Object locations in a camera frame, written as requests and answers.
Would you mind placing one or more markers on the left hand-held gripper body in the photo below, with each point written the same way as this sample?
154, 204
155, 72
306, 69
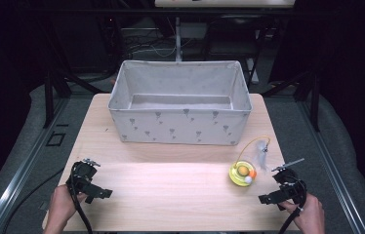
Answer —
82, 177

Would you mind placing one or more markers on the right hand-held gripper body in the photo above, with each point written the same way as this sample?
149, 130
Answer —
290, 187

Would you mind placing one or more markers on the yellow cat toy with feather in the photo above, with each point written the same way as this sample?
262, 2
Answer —
242, 175

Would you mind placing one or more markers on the grey fabric storage box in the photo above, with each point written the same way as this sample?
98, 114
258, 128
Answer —
180, 126

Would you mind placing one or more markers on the person's right hand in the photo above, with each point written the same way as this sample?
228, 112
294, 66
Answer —
309, 216

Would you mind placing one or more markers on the person's left hand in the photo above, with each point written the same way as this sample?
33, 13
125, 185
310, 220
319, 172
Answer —
60, 206

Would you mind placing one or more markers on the black metal stand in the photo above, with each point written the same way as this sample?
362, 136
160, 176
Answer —
49, 94
312, 94

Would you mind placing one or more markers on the black chair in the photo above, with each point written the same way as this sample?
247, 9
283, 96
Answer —
232, 35

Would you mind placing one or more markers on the white pole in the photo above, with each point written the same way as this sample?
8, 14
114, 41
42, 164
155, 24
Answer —
178, 39

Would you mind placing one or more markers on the metal floor rail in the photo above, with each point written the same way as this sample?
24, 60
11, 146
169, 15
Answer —
14, 182
332, 169

